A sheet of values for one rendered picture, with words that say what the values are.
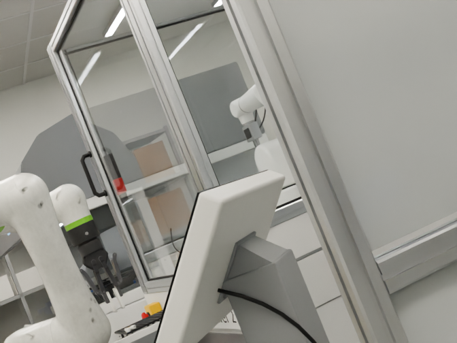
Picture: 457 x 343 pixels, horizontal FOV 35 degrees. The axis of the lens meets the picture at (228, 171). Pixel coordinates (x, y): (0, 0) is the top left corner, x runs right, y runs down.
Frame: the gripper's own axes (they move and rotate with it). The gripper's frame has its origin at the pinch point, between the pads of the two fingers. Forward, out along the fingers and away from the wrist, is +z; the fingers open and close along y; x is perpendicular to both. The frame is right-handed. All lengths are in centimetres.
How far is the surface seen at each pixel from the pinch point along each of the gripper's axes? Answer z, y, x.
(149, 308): 11.3, -16.8, -35.0
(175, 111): -42, -27, 50
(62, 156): -60, -22, -85
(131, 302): 11, -22, -86
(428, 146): -12, -12, 160
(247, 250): -4, -10, 98
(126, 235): -17, -23, -44
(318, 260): 12, -47, 49
